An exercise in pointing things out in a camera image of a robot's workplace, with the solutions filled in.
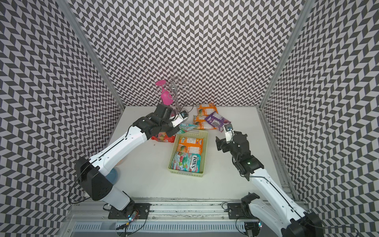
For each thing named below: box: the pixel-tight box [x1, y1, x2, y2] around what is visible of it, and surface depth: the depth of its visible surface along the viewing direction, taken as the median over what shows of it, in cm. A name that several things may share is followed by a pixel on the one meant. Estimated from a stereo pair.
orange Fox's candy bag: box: [177, 136, 204, 155], surface depth 97 cm
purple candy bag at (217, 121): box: [204, 111, 231, 133], surface depth 108 cm
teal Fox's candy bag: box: [171, 152, 202, 173], surface depth 86 cm
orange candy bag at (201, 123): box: [193, 114, 217, 130], surface depth 108 cm
